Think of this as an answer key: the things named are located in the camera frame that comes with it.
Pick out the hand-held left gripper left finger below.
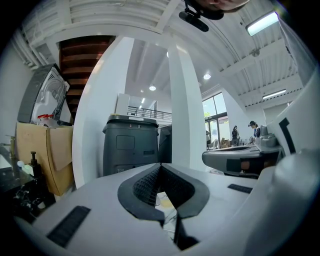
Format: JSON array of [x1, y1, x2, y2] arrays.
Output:
[[31, 162, 182, 256]]

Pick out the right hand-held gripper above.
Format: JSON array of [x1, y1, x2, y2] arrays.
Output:
[[201, 110, 298, 180]]

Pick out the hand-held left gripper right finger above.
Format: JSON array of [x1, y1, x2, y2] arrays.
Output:
[[161, 162, 263, 253]]

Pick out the beige loofah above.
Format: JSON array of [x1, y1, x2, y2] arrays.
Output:
[[159, 196, 175, 209]]

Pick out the glass entrance doors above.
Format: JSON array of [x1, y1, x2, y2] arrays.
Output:
[[202, 92, 230, 151]]

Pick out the white marble sink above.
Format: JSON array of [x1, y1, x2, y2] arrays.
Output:
[[154, 191, 181, 235]]

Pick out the white square column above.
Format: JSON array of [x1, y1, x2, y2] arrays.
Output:
[[166, 42, 208, 173]]

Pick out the black round appliance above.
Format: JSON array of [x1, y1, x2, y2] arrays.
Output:
[[102, 113, 160, 177]]

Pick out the black pump soap dispenser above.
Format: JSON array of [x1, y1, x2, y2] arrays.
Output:
[[28, 150, 43, 179]]

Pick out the black balcony railing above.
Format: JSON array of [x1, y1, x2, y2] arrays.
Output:
[[127, 106, 173, 121]]

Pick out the white tube ceiling light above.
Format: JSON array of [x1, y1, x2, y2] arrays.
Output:
[[261, 88, 288, 100], [245, 10, 280, 38]]

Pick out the black marble table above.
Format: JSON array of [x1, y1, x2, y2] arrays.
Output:
[[0, 143, 58, 225]]

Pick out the small white green container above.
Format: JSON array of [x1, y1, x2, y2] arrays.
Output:
[[16, 160, 33, 176]]

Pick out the large cardboard box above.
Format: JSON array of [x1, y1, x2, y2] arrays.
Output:
[[15, 121, 76, 197]]

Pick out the red lidded container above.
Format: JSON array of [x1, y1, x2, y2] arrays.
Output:
[[36, 114, 55, 127]]

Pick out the large white fan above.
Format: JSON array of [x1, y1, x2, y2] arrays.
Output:
[[16, 63, 71, 125]]

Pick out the brown wooden staircase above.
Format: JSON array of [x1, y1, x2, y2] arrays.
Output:
[[58, 35, 118, 122]]

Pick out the person's head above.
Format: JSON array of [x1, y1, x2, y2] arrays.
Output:
[[189, 0, 251, 21]]

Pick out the black head-worn camera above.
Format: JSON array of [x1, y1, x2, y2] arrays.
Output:
[[178, 7, 210, 33]]

